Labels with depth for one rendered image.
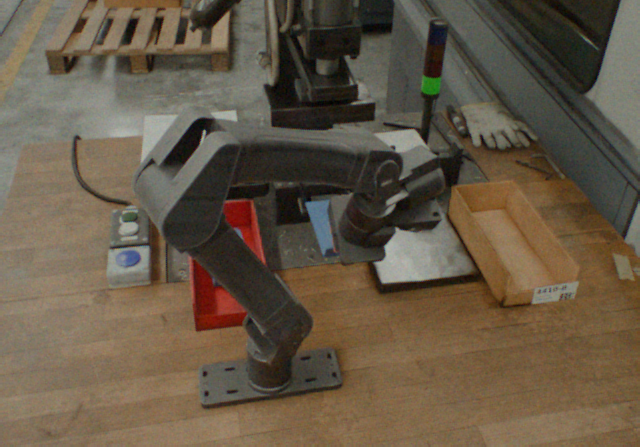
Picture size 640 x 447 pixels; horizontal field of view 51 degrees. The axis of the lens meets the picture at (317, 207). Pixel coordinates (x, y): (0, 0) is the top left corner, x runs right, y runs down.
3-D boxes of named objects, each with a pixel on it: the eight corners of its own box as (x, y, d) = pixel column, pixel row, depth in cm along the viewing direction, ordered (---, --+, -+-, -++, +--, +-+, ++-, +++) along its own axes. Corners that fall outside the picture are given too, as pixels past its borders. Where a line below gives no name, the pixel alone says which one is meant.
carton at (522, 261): (499, 312, 109) (508, 275, 104) (446, 219, 129) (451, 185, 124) (572, 302, 111) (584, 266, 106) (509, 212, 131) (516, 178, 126)
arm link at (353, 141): (374, 123, 87) (149, 100, 68) (417, 155, 81) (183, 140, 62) (343, 204, 92) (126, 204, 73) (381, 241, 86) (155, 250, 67)
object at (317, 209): (325, 263, 104) (326, 248, 102) (305, 204, 116) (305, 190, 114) (369, 257, 105) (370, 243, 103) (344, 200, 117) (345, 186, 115)
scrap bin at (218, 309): (195, 332, 103) (191, 304, 100) (188, 232, 123) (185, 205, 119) (273, 321, 105) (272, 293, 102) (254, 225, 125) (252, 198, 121)
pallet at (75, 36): (89, -1, 474) (85, -22, 465) (232, -2, 482) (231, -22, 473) (49, 74, 378) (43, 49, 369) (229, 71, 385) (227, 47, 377)
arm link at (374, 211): (378, 185, 94) (390, 163, 87) (400, 219, 92) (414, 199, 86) (336, 206, 91) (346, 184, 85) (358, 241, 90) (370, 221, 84)
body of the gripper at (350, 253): (369, 197, 100) (381, 175, 93) (384, 262, 96) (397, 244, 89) (327, 201, 99) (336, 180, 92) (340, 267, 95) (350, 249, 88)
